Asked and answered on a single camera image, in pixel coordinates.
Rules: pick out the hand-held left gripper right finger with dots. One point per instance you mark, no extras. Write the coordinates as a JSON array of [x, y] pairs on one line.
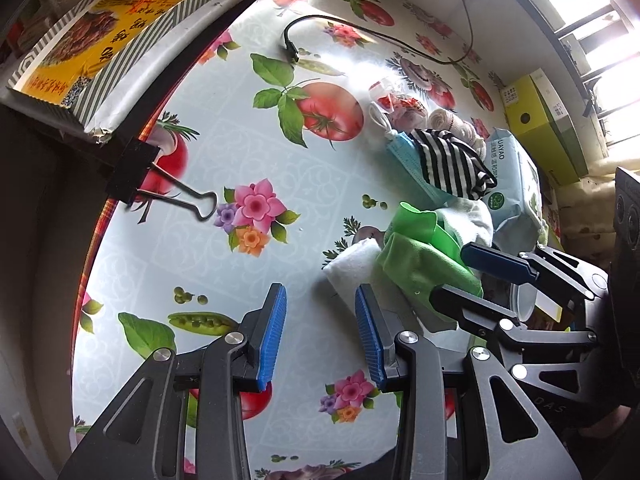
[[367, 340]]

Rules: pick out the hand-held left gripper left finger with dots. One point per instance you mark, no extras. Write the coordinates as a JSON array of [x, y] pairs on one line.
[[272, 340]]

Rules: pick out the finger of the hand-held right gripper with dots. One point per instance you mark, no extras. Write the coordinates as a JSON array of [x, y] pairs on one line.
[[495, 260], [460, 305]]

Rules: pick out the green microfiber towel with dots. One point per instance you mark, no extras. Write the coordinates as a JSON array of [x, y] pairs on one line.
[[420, 275]]

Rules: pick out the white towel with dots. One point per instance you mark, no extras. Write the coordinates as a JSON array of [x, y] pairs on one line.
[[350, 270]]

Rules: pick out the light green cloth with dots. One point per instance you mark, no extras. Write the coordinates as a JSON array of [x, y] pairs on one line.
[[425, 225]]

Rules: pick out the black white striped cloth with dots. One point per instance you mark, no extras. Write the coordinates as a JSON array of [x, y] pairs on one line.
[[450, 160]]

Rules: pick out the red printed plastic packet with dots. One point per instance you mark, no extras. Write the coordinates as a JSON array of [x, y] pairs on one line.
[[400, 105]]

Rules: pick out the round plastic lid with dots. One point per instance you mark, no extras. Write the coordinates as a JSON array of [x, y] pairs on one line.
[[522, 300]]

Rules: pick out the wet wipes pack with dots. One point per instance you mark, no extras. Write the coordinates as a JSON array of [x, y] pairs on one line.
[[515, 195]]

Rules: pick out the floral plastic tablecloth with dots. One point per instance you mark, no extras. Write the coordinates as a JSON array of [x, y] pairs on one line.
[[300, 240]]

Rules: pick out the cream dotted curtain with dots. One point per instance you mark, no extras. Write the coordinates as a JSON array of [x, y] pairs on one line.
[[590, 210]]

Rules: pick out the blue face mask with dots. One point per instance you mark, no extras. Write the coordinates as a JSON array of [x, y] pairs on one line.
[[405, 157]]

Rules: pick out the beige rolled socks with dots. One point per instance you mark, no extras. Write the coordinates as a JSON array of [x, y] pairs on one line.
[[455, 125]]

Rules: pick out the yellow-green cardboard box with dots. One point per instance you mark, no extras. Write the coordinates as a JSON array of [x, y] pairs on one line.
[[525, 110]]

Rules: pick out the green flat box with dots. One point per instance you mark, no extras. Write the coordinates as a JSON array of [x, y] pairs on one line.
[[555, 110]]

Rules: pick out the black binder clip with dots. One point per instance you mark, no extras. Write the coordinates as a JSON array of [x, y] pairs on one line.
[[130, 170]]

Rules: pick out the barred window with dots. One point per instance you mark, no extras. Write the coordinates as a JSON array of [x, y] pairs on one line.
[[580, 5]]

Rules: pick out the yellow printed cardboard box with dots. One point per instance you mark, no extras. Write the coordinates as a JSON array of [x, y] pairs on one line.
[[100, 20]]

